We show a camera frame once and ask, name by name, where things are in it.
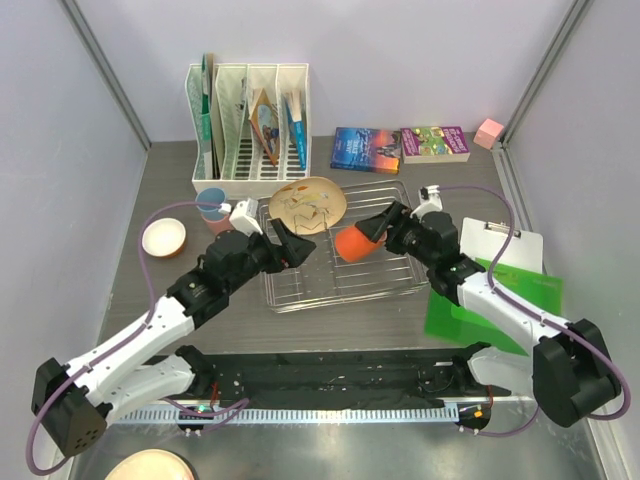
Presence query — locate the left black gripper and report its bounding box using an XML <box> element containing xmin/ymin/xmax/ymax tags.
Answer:
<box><xmin>225</xmin><ymin>218</ymin><xmax>315</xmax><ymax>294</ymax></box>

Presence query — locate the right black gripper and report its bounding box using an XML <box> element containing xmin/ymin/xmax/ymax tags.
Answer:
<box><xmin>357</xmin><ymin>200</ymin><xmax>437</xmax><ymax>268</ymax></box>

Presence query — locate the orange ceramic mug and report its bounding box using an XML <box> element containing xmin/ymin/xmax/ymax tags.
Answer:
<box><xmin>335</xmin><ymin>225</ymin><xmax>387</xmax><ymax>263</ymax></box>

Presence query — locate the beige bird pattern plate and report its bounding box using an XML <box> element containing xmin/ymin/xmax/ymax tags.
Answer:
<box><xmin>268</xmin><ymin>176</ymin><xmax>347</xmax><ymax>236</ymax></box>

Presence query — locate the pink plastic cup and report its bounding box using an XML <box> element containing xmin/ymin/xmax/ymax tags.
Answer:
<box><xmin>201</xmin><ymin>211</ymin><xmax>233</xmax><ymax>235</ymax></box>

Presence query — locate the blue plastic cup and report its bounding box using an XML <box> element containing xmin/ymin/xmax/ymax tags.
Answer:
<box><xmin>195</xmin><ymin>187</ymin><xmax>226</xmax><ymax>222</ymax></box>

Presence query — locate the orange white bowl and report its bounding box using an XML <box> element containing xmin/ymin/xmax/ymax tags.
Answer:
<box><xmin>141</xmin><ymin>218</ymin><xmax>187</xmax><ymax>258</ymax></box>

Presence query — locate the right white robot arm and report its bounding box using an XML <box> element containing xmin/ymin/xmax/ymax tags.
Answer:
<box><xmin>355</xmin><ymin>201</ymin><xmax>630</xmax><ymax>427</ymax></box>

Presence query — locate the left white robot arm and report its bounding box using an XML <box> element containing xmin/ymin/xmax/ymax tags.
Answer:
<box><xmin>31</xmin><ymin>219</ymin><xmax>316</xmax><ymax>459</ymax></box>

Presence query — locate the dark blue paperback book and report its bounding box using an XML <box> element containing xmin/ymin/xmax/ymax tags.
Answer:
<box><xmin>330</xmin><ymin>127</ymin><xmax>402</xmax><ymax>175</ymax></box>

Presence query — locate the purple green paperback book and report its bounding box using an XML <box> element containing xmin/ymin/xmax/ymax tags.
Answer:
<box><xmin>400</xmin><ymin>126</ymin><xmax>470</xmax><ymax>164</ymax></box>

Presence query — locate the white clipboard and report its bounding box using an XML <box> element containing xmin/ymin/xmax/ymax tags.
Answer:
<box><xmin>460</xmin><ymin>217</ymin><xmax>544</xmax><ymax>274</ymax></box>

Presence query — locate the green plastic folder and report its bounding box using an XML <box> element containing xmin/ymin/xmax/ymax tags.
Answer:
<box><xmin>424</xmin><ymin>264</ymin><xmax>564</xmax><ymax>356</ymax></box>

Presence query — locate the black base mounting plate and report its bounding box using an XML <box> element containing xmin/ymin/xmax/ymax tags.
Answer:
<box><xmin>154</xmin><ymin>349</ymin><xmax>514</xmax><ymax>401</ymax></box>

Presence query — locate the white mesh file organizer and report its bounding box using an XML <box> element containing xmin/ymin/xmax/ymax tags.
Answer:
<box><xmin>184</xmin><ymin>62</ymin><xmax>312</xmax><ymax>199</ymax></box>

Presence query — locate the orange illustrated book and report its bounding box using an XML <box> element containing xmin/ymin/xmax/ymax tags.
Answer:
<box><xmin>249</xmin><ymin>88</ymin><xmax>280</xmax><ymax>166</ymax></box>

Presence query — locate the pink cube block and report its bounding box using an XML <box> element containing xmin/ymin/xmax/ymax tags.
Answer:
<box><xmin>473</xmin><ymin>118</ymin><xmax>504</xmax><ymax>150</ymax></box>

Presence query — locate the blue white book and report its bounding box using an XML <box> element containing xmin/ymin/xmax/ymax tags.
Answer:
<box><xmin>283</xmin><ymin>90</ymin><xmax>307</xmax><ymax>170</ymax></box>

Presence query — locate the pink round object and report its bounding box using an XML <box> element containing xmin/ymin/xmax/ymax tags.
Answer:
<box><xmin>106</xmin><ymin>449</ymin><xmax>196</xmax><ymax>480</ymax></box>

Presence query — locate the metal wire dish rack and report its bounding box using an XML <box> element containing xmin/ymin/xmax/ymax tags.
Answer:
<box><xmin>258</xmin><ymin>177</ymin><xmax>426</xmax><ymax>313</ymax></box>

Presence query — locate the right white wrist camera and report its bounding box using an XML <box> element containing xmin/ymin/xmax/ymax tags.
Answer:
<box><xmin>411</xmin><ymin>185</ymin><xmax>443</xmax><ymax>220</ymax></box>

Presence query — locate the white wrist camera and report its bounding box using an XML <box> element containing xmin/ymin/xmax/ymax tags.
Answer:
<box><xmin>219</xmin><ymin>198</ymin><xmax>263</xmax><ymax>236</ymax></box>
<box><xmin>411</xmin><ymin>185</ymin><xmax>443</xmax><ymax>220</ymax></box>

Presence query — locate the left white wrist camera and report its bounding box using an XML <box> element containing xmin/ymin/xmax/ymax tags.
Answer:
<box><xmin>219</xmin><ymin>198</ymin><xmax>263</xmax><ymax>236</ymax></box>

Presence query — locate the perforated cable duct rail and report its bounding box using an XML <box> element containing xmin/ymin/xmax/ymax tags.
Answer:
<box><xmin>117</xmin><ymin>402</ymin><xmax>459</xmax><ymax>426</ymax></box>

